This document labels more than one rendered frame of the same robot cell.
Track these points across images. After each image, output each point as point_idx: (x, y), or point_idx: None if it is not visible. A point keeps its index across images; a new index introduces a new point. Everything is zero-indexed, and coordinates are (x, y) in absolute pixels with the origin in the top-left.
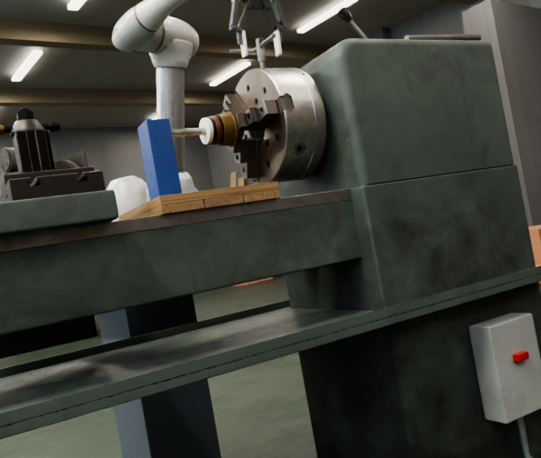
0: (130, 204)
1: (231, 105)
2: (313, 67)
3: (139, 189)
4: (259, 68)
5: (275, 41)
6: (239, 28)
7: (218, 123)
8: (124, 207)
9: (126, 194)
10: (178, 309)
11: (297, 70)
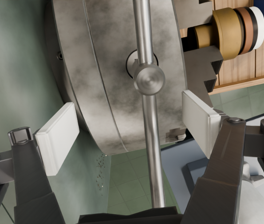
0: (254, 204)
1: (204, 73)
2: (18, 13)
3: (249, 221)
4: (171, 3)
5: (65, 144)
6: (239, 120)
7: (239, 8)
8: (260, 202)
9: (263, 214)
10: (190, 138)
11: (68, 0)
